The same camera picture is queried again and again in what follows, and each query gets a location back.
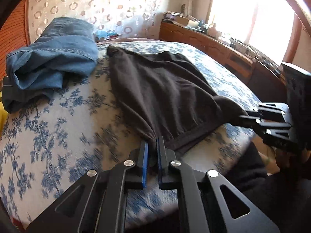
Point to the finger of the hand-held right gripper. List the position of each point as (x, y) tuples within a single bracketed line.
[(274, 136), (269, 110)]

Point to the open cardboard box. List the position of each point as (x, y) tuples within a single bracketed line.
[(187, 21)]

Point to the cardboard box with blue cloth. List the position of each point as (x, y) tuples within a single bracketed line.
[(107, 35)]

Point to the black pants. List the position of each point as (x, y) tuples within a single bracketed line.
[(167, 94)]

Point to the yellow plush toy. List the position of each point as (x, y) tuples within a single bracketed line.
[(2, 111)]

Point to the white plastic jug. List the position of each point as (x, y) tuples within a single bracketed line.
[(212, 29)]

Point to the pile of papers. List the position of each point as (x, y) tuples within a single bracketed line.
[(172, 15)]

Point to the window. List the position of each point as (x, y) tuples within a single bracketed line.
[(252, 17)]

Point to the long wooden cabinet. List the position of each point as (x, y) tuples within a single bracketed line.
[(218, 51)]

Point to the person's right hand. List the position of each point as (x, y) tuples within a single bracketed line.
[(286, 159)]

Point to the blue jeans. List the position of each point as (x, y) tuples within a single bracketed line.
[(53, 60)]

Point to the wooden slatted wardrobe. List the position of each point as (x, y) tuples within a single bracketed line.
[(14, 36)]

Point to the bed with blue floral sheet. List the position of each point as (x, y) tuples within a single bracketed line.
[(60, 136)]

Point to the circle patterned curtain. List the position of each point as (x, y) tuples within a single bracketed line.
[(97, 4)]

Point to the person's right forearm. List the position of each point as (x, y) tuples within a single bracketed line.
[(255, 187)]

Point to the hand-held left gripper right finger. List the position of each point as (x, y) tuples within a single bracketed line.
[(160, 165)]

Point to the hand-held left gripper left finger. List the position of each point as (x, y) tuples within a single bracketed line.
[(145, 165)]

